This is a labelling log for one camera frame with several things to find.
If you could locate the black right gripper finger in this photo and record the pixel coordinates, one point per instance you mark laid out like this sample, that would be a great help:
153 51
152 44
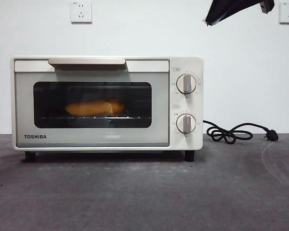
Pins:
219 8
240 9

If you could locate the yellow corn cob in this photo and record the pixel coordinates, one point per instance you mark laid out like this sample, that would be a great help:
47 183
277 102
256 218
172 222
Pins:
91 108

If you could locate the glass oven door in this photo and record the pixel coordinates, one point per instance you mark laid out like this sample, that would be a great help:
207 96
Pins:
24 108

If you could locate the white oven knob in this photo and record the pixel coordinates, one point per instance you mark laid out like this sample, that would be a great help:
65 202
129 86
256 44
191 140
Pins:
186 83
186 123

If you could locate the white Toshiba toaster oven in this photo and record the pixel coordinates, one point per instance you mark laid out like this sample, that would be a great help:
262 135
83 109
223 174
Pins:
197 144

